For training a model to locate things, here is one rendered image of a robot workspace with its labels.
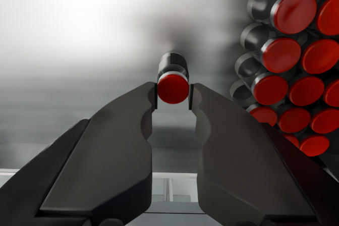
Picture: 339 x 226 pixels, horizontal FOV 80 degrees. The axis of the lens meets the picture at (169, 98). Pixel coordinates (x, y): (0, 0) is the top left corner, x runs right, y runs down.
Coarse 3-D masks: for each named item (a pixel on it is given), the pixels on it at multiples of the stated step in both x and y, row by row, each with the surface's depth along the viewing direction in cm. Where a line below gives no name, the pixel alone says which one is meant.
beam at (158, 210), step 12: (156, 204) 98; (168, 204) 99; (180, 204) 99; (192, 204) 99; (144, 216) 93; (156, 216) 93; (168, 216) 93; (180, 216) 94; (192, 216) 94; (204, 216) 94
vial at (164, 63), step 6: (168, 54) 15; (180, 54) 16; (162, 60) 15; (168, 60) 14; (162, 66) 14; (168, 66) 13; (174, 66) 13; (180, 66) 14; (162, 72) 13; (168, 72) 13; (174, 72) 13; (180, 72) 13; (186, 72) 14; (186, 78) 13
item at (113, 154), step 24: (120, 96) 10; (144, 96) 10; (96, 120) 8; (120, 120) 8; (144, 120) 9; (96, 144) 7; (120, 144) 7; (144, 144) 7; (72, 168) 6; (96, 168) 6; (120, 168) 6; (144, 168) 6; (72, 192) 5; (96, 192) 5; (120, 192) 5; (144, 192) 6; (96, 216) 5; (120, 216) 6
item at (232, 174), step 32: (192, 96) 11; (224, 128) 8; (256, 128) 8; (224, 160) 6; (256, 160) 6; (224, 192) 6; (256, 192) 6; (288, 192) 6; (224, 224) 6; (256, 224) 5
